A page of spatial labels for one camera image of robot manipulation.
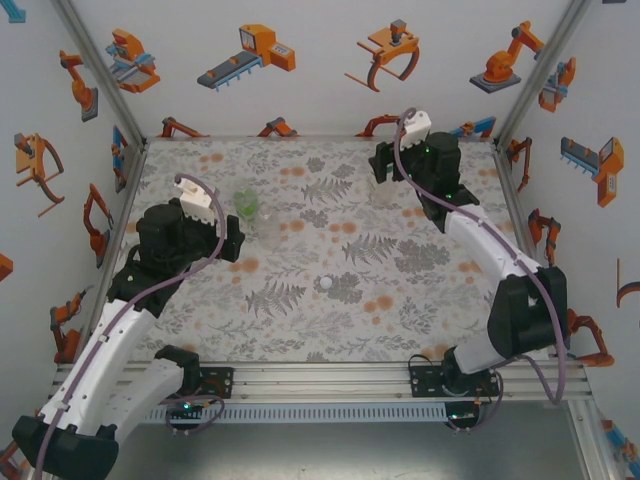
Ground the wide aluminium frame rail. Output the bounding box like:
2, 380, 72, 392
53, 360, 592, 404

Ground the clear bottle lime green label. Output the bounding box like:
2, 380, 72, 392
233, 185, 260, 222

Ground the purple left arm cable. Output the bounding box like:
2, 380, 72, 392
32, 173, 225, 480

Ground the slotted grey cable duct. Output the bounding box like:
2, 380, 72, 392
144, 402, 449, 425

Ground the aluminium frame post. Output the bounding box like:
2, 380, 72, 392
567, 399, 619, 480
49, 0, 150, 149
493, 0, 596, 149

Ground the aluminium table side rail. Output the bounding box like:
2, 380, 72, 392
492, 142, 571, 364
74, 139, 150, 364

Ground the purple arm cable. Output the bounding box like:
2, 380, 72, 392
393, 107, 571, 406
32, 173, 225, 480

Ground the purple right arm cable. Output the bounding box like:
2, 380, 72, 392
393, 107, 571, 406

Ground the clear unlabelled plastic bottle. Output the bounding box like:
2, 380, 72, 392
256, 208, 282, 245

